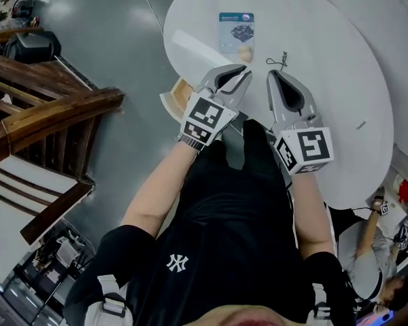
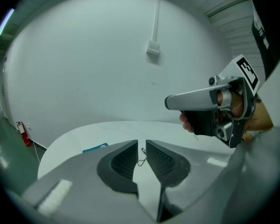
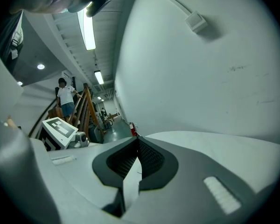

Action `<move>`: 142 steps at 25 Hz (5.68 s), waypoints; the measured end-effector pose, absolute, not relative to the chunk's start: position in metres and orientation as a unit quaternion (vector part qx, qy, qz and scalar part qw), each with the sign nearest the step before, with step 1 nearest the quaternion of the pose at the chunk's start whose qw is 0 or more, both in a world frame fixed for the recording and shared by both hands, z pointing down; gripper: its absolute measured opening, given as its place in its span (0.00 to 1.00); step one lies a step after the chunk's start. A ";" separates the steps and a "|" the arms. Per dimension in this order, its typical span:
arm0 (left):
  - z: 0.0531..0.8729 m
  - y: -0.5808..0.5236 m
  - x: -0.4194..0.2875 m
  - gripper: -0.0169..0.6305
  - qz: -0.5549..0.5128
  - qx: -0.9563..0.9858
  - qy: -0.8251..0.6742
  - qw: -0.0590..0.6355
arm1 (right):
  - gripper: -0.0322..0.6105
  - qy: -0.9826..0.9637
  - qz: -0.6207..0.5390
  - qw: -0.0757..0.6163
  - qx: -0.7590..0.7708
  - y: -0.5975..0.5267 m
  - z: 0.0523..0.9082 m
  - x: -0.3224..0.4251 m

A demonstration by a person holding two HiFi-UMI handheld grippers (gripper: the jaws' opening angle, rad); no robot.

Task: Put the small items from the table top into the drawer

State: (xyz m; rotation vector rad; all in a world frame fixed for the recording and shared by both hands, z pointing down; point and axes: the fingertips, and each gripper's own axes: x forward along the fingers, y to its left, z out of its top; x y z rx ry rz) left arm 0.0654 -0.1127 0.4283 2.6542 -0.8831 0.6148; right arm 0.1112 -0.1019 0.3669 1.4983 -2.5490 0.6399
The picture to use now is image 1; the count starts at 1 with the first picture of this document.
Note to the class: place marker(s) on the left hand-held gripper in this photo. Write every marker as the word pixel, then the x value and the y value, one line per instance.
pixel 204 121

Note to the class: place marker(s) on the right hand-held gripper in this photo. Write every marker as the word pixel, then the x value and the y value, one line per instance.
pixel 309 148

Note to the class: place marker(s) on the small beige round object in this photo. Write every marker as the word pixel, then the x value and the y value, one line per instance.
pixel 246 54

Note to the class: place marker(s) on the metal eyelash curler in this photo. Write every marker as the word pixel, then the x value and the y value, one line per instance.
pixel 283 59

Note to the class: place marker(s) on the large wooden drawer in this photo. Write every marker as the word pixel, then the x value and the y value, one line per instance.
pixel 180 97

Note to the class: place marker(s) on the blue product card packet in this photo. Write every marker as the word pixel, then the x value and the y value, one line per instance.
pixel 236 29

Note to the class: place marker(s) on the person's left forearm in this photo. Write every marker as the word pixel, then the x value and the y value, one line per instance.
pixel 156 199

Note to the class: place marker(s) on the person's right forearm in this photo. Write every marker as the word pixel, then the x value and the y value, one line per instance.
pixel 311 216

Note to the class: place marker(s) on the white round table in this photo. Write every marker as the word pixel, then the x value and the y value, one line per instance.
pixel 309 63

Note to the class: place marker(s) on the person's black trousers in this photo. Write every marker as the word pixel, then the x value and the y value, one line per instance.
pixel 258 148

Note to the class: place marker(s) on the black wristwatch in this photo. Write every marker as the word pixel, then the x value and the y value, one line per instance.
pixel 190 144

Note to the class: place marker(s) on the red container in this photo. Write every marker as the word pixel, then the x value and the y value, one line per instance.
pixel 406 189

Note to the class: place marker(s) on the person's black shirt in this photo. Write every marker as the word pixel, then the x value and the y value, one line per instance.
pixel 224 267

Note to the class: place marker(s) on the black bag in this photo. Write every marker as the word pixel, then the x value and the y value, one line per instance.
pixel 30 48

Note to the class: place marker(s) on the person's face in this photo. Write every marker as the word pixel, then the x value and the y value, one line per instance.
pixel 241 318

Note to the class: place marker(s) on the cluttered equipment cart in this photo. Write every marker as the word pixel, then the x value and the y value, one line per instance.
pixel 47 267

